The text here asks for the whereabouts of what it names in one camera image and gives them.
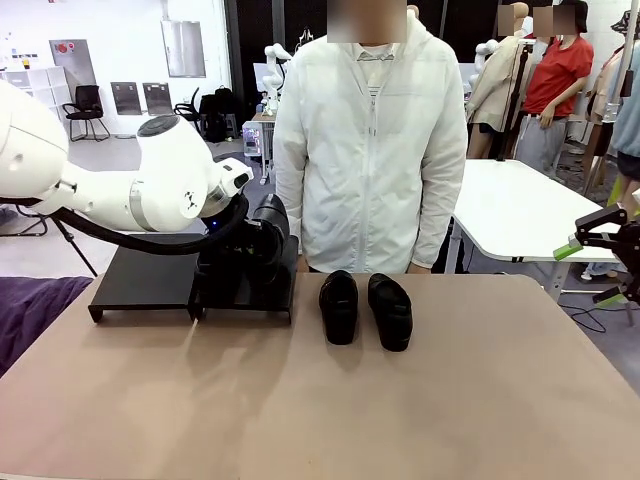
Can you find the black hat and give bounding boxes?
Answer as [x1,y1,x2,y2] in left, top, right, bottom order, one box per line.
[610,8,640,36]

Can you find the silver garment rack pole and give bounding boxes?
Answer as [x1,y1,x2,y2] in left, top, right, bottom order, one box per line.
[617,0,635,101]

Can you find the light blue garment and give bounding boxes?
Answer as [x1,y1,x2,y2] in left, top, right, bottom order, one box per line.
[612,74,640,156]

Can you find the person's right forearm white sleeve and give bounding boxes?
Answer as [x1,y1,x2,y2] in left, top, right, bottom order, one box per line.
[273,169,312,266]

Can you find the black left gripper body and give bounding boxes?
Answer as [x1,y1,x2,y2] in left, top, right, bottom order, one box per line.
[203,213,259,261]

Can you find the white desk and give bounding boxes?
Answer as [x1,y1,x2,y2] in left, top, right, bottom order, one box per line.
[449,158,631,326]

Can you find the black office chair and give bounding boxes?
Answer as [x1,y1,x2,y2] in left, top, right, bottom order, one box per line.
[172,87,204,131]
[62,85,111,143]

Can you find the metal wall cabinet door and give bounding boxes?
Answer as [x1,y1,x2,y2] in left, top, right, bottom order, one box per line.
[160,20,206,79]

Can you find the person in white jacket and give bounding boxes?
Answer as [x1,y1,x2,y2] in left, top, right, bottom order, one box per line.
[272,0,469,275]

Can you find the grey metal wall panel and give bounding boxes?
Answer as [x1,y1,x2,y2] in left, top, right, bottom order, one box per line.
[142,82,174,117]
[110,82,142,117]

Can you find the mannequin in beige clothes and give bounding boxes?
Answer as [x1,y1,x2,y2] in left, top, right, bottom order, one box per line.
[587,47,626,201]

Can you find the person's left forearm white sleeve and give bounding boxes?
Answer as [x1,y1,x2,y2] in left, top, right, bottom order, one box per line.
[412,164,467,269]

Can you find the grey wall panel red button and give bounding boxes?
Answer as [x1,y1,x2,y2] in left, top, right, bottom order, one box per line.
[48,39,97,87]

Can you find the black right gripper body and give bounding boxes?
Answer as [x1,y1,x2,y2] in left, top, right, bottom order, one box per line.
[618,222,640,301]

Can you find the lit computer tower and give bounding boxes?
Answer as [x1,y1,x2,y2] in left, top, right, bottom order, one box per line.
[242,122,264,157]

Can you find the white drawer cabinet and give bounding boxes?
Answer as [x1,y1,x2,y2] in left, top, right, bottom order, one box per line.
[0,67,69,121]

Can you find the yellow green object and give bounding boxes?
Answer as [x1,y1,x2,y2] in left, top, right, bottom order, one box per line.
[606,175,627,211]

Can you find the purple cloth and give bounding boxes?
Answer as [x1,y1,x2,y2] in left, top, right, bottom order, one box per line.
[0,275,95,377]

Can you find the black bags pile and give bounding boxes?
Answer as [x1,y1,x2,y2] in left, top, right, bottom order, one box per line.
[198,87,236,144]

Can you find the thin black stand leg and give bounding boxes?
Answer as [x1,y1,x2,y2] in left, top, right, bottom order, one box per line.
[52,214,99,277]

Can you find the black corrugated cable hose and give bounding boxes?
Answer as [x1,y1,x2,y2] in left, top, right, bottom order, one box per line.
[0,196,249,256]

